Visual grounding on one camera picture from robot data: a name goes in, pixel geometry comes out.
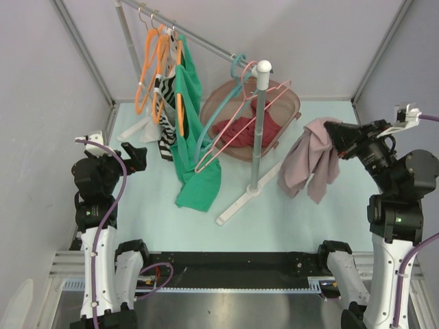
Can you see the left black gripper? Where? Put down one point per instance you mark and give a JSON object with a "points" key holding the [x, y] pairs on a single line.
{"points": [[137, 162]]}

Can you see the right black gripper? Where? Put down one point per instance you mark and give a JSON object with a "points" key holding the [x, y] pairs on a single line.
{"points": [[343, 133]]}

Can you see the mauve pink tank top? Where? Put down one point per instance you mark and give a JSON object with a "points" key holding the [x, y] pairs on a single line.
{"points": [[312, 162]]}

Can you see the pink hanger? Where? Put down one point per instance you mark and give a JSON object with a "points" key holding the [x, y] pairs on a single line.
{"points": [[240, 106]]}

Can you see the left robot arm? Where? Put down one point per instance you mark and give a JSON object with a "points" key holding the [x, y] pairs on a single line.
{"points": [[111, 270]]}

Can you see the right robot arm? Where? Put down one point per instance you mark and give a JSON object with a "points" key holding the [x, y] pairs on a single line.
{"points": [[396, 224]]}

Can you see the black white striped top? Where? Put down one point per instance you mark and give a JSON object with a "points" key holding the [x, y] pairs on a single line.
{"points": [[167, 98]]}

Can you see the green tank top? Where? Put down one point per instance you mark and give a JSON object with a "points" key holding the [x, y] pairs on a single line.
{"points": [[198, 190]]}

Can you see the orange hanger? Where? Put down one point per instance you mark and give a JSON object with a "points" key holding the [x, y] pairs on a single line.
{"points": [[162, 56], [180, 109], [150, 49]]}

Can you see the teal hanger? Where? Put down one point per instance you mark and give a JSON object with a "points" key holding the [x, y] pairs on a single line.
{"points": [[219, 106]]}

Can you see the white garment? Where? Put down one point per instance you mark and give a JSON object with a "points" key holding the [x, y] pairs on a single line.
{"points": [[151, 132]]}

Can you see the red garment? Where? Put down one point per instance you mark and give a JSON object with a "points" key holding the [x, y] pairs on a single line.
{"points": [[241, 131]]}

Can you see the brown plastic basket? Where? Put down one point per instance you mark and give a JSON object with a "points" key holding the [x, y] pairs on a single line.
{"points": [[285, 101]]}

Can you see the grey clothes rack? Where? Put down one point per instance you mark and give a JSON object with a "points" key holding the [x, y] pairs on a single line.
{"points": [[261, 72]]}

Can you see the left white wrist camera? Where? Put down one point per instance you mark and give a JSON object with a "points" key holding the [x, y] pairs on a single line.
{"points": [[97, 138]]}

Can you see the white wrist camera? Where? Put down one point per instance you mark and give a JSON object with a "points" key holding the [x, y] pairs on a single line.
{"points": [[407, 117], [97, 138]]}

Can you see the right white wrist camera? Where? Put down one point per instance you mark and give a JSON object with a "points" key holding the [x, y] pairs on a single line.
{"points": [[407, 117]]}

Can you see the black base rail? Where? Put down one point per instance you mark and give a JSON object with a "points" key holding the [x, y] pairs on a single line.
{"points": [[242, 270]]}

